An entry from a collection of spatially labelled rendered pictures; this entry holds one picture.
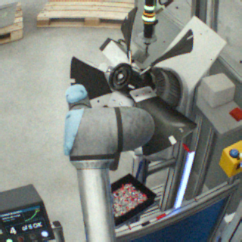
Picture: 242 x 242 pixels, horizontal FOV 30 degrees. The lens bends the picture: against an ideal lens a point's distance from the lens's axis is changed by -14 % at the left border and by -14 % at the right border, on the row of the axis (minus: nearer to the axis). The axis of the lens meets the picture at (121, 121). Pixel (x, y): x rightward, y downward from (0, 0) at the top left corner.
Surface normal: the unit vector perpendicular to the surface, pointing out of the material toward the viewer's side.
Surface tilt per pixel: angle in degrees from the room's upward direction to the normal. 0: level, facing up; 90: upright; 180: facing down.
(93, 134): 44
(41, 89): 0
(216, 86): 0
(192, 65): 50
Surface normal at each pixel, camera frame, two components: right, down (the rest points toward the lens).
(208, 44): -0.65, -0.27
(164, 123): -0.09, -0.61
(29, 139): 0.04, -0.75
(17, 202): -0.07, -0.88
